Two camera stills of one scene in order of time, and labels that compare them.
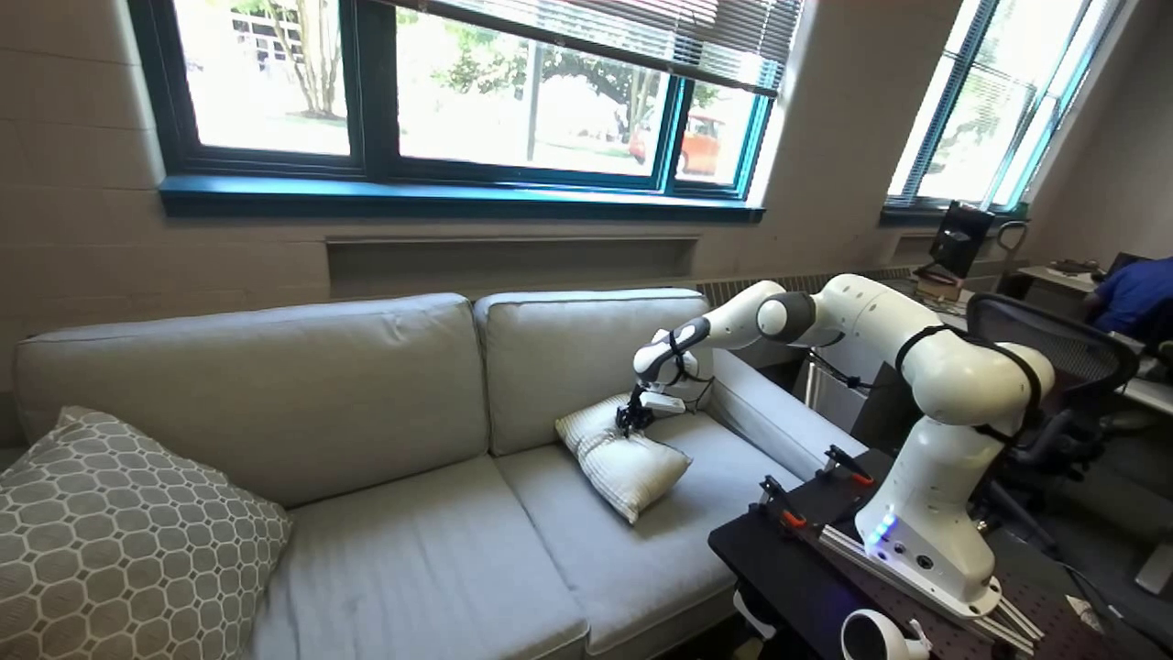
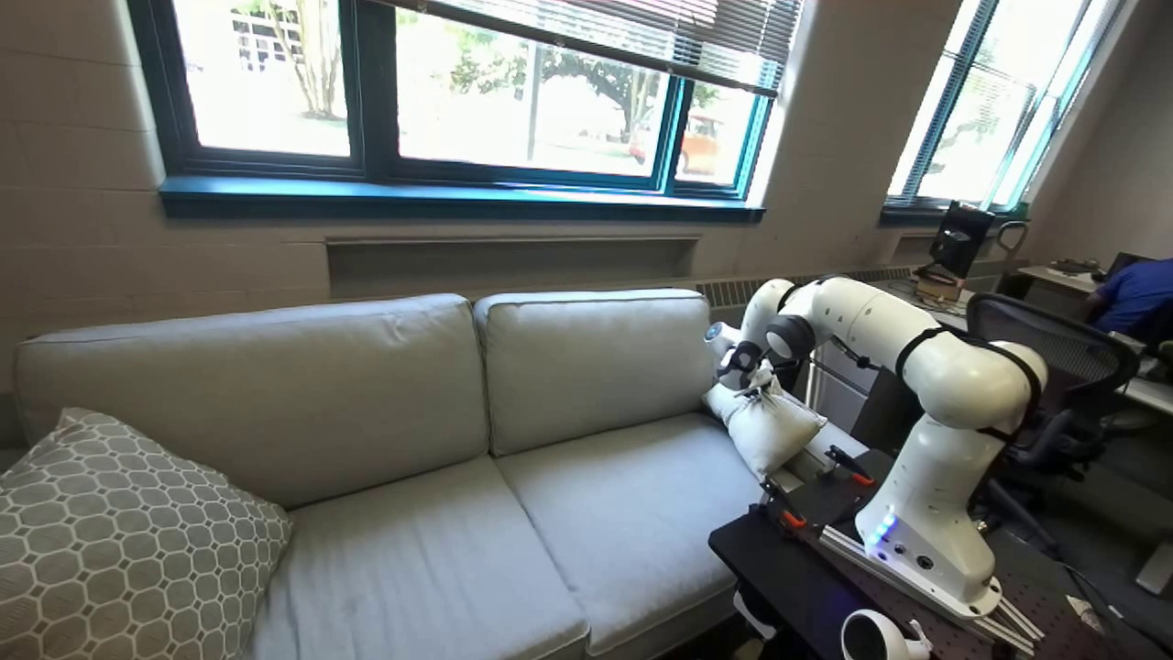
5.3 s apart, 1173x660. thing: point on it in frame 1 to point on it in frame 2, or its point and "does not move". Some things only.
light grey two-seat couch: (413, 440) does not move
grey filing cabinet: (870, 416) does not move
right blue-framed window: (1003, 109) does not move
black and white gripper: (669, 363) to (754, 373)
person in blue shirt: (1137, 300) does not move
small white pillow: (623, 466) to (768, 433)
